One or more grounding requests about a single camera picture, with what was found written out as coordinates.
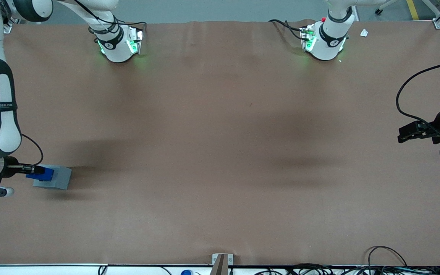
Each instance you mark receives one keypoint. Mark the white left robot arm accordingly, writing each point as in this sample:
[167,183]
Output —
[329,46]

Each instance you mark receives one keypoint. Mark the metal corner bracket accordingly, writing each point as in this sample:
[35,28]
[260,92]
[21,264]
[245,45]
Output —
[439,25]

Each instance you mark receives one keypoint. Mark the white stand leg with caster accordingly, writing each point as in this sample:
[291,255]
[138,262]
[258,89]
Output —
[378,11]

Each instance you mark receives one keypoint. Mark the blue round cap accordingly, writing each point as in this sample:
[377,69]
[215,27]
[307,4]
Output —
[186,272]

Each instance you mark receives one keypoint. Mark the gray block base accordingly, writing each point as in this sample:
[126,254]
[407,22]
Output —
[61,179]

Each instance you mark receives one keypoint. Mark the blue plastic part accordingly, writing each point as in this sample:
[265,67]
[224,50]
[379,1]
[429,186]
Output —
[38,178]

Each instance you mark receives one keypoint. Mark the metal mount bracket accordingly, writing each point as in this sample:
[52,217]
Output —
[230,259]

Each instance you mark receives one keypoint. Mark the white paper scrap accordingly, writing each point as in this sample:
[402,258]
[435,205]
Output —
[364,33]

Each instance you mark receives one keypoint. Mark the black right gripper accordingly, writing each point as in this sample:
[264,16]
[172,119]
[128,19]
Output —
[10,171]

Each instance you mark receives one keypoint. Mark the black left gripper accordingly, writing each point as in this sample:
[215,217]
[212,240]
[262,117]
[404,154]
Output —
[439,123]

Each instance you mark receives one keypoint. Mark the brown table mat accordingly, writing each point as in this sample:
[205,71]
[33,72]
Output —
[220,152]

